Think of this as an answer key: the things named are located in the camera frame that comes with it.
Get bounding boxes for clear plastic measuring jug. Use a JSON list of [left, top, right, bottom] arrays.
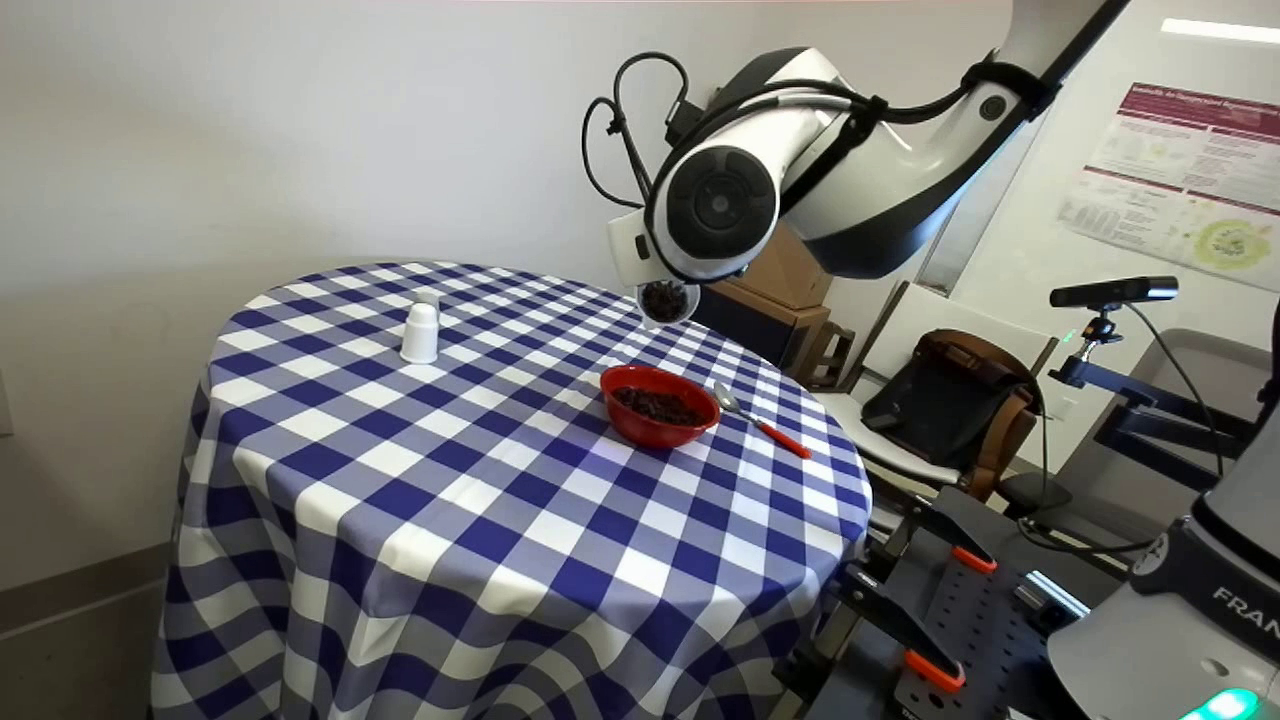
[[637, 281, 699, 323]]

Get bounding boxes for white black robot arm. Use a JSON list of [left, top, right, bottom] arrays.
[[586, 0, 1129, 282]]

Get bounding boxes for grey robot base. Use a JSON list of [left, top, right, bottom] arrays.
[[1047, 420, 1280, 720]]

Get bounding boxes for brown cardboard box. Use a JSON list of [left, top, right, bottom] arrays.
[[697, 227, 852, 386]]

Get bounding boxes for blue white checkered tablecloth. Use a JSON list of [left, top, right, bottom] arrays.
[[147, 262, 872, 720]]

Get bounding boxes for red bowl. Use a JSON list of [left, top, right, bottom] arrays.
[[599, 365, 721, 451]]

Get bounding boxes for orange handled clamp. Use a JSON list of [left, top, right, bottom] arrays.
[[852, 570, 970, 696]]

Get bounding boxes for wall poster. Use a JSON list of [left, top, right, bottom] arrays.
[[1061, 84, 1280, 293]]

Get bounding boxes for coffee beans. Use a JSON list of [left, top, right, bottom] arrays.
[[619, 386, 699, 423]]

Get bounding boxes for brown black bag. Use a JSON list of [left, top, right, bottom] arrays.
[[860, 326, 1043, 472]]

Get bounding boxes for red handled metal spoon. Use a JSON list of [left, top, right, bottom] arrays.
[[712, 384, 814, 461]]

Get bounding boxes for small white bottle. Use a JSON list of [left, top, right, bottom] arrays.
[[400, 300, 442, 365]]

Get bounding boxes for black camera on tripod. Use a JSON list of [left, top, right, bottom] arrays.
[[1047, 277, 1181, 384]]

